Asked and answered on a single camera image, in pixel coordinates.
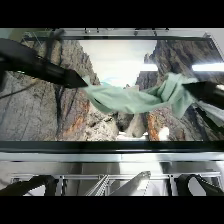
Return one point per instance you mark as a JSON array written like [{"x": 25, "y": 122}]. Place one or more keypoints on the mint green shirt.
[{"x": 133, "y": 100}]

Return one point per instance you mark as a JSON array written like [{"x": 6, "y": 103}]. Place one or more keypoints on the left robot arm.
[{"x": 33, "y": 65}]

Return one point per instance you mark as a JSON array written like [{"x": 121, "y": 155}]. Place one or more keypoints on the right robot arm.
[{"x": 208, "y": 93}]

